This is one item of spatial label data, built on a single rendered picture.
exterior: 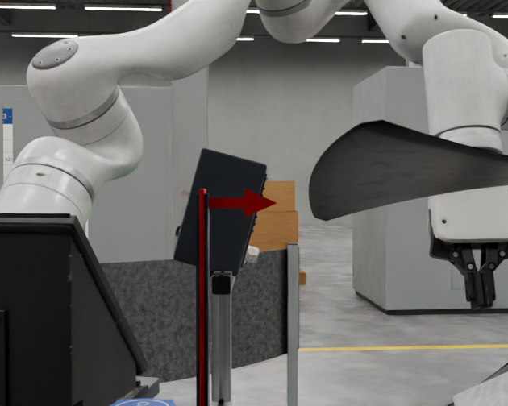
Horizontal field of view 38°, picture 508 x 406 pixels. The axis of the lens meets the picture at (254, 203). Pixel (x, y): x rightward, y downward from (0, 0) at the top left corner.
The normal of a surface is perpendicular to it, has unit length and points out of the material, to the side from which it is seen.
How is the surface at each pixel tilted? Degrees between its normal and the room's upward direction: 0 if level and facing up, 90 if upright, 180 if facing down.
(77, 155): 61
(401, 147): 165
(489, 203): 72
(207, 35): 100
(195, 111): 90
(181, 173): 90
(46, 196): 55
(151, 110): 90
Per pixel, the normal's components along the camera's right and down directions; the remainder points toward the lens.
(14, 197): -0.18, -0.67
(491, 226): 0.00, -0.29
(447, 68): -0.54, -0.22
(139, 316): 0.51, 0.02
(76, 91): 0.38, 0.43
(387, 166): -0.03, 0.97
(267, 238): 0.07, 0.03
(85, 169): 0.80, -0.32
